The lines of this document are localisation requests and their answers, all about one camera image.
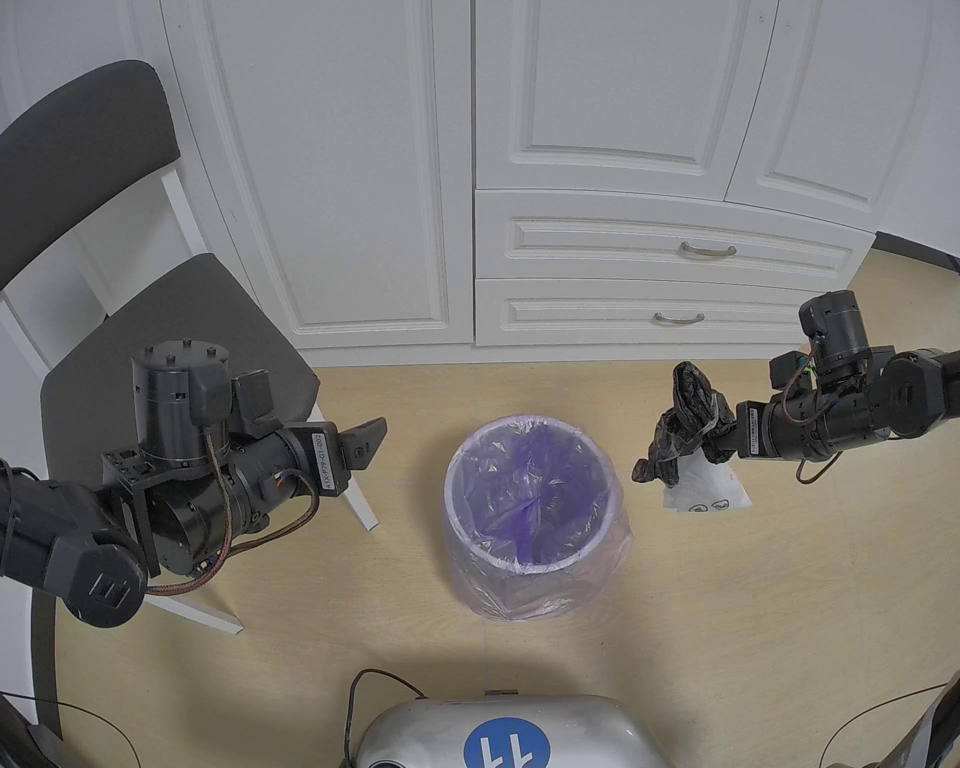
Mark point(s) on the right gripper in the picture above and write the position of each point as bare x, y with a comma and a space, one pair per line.
795, 427

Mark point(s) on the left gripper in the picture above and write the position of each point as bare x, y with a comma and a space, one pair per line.
300, 465

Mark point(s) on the white printed wrapper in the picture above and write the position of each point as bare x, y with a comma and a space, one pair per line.
705, 487

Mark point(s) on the black plastic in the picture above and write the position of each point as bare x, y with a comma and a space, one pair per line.
694, 397

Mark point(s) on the purple plastic bag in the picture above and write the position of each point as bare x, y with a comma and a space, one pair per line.
525, 480

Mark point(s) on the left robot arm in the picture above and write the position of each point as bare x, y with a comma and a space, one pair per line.
180, 405

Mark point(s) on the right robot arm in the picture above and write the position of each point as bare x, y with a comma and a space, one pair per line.
915, 390

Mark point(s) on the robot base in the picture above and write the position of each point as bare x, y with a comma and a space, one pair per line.
525, 724

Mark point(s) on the white trash bin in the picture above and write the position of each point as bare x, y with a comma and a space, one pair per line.
456, 487

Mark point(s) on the white wardrobe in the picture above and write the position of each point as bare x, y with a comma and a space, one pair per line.
600, 75

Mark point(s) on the grey and white chair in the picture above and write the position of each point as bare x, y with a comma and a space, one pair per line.
90, 135

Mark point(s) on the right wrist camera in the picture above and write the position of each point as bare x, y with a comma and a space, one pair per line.
787, 369

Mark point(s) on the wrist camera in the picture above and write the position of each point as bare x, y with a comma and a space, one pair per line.
251, 401
787, 369

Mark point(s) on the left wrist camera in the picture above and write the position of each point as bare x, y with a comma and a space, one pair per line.
251, 401

